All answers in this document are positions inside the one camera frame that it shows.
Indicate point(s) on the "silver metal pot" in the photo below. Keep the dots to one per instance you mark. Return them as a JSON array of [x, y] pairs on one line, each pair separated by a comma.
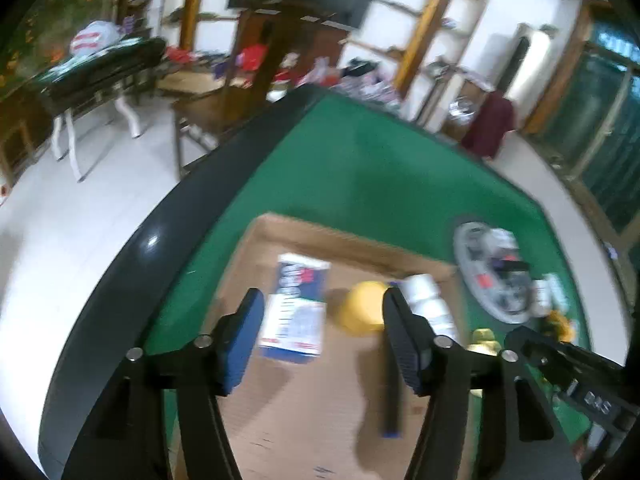
[[461, 108]]

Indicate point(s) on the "maroon cloth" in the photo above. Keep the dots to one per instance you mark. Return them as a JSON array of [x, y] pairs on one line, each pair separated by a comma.
[[490, 122]]

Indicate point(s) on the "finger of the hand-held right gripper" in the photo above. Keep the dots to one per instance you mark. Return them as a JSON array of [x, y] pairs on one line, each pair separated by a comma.
[[542, 355]]

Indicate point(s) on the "yellow and black toy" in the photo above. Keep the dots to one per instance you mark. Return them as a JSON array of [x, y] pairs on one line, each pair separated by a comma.
[[560, 325]]

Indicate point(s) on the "red cloth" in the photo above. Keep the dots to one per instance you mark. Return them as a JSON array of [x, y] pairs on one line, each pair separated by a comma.
[[252, 55]]

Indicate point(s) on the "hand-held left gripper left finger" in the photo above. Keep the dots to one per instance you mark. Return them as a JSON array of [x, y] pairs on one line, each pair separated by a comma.
[[245, 345]]

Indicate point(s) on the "brown cardboard box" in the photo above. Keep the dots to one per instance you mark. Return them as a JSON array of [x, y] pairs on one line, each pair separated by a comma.
[[300, 410]]

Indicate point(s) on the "yellow round object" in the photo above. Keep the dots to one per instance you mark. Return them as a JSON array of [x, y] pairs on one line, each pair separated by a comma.
[[362, 307]]

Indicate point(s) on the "white and blue carton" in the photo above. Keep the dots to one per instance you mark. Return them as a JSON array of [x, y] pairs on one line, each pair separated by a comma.
[[295, 310]]

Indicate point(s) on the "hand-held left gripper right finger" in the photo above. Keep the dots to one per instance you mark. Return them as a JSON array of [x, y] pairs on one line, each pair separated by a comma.
[[400, 345]]

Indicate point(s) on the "round grey control panel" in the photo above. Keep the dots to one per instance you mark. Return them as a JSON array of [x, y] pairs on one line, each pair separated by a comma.
[[480, 270]]

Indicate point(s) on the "small yellow toy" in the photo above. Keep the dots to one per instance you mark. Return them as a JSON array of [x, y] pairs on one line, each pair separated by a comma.
[[484, 340]]

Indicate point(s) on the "black table with white legs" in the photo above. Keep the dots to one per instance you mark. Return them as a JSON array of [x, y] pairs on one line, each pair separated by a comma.
[[95, 75]]

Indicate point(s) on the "green glass window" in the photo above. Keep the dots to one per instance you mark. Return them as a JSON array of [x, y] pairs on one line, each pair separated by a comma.
[[600, 110]]

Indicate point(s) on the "dark blue pen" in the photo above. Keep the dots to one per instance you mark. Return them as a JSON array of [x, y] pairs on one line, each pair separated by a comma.
[[392, 400]]

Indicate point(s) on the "green felt mahjong table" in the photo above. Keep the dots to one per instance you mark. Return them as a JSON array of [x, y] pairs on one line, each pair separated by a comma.
[[390, 175]]

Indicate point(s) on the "floral patterned cloth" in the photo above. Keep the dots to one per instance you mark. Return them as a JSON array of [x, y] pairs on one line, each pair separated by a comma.
[[372, 82]]

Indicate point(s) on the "wooden armchair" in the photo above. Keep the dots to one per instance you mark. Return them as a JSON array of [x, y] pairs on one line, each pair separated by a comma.
[[220, 95]]

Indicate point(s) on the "white plastic bag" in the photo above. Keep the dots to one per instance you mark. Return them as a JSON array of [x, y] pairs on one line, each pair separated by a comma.
[[95, 37]]

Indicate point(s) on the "small white box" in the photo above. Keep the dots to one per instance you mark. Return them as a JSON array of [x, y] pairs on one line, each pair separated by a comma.
[[550, 292]]

